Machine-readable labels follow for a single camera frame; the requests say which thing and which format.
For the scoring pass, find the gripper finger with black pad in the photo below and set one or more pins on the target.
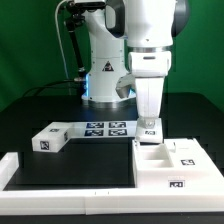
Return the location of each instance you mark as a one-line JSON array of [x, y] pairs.
[[148, 123]]

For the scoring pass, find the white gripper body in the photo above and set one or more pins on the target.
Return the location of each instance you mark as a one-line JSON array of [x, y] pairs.
[[148, 96]]

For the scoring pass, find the white cabinet door panel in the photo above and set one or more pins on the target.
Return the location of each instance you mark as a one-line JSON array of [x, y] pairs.
[[149, 132], [186, 155]]

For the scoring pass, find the white cabinet body box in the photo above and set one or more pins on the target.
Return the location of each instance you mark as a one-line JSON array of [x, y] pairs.
[[149, 171]]

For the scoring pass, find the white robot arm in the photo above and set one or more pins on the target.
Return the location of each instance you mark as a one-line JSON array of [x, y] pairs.
[[131, 42]]

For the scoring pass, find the white cabinet top block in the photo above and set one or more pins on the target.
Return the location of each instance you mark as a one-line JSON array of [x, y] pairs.
[[53, 137]]

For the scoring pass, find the white sheet with markers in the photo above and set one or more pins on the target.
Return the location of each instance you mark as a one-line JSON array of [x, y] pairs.
[[102, 129]]

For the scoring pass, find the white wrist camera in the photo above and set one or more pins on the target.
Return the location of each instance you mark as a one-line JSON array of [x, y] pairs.
[[124, 85]]

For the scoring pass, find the white U-shaped fence frame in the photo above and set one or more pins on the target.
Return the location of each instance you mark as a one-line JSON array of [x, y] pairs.
[[103, 201]]

